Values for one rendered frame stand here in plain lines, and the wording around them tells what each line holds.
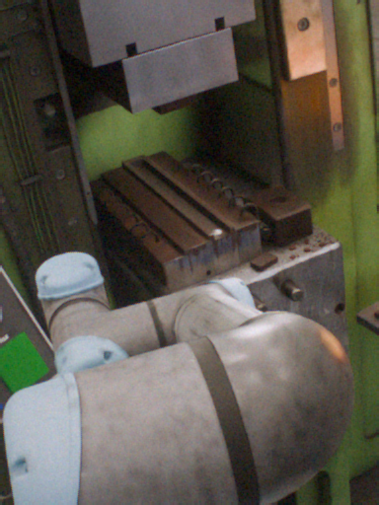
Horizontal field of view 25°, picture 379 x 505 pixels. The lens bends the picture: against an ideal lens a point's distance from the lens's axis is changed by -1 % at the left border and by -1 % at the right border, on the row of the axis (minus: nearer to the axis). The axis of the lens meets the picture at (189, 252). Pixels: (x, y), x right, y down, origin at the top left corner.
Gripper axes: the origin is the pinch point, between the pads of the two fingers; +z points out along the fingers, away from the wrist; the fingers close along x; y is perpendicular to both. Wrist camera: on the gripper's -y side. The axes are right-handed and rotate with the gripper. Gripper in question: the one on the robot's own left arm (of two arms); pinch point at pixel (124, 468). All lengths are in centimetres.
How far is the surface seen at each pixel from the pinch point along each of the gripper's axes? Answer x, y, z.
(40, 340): -10.3, -23.5, -7.9
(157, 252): 10, -49, -5
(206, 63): 24, -49, -38
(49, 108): -3, -55, -34
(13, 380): -14.9, -16.6, -6.5
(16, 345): -13.6, -20.6, -9.9
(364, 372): 55, -76, 57
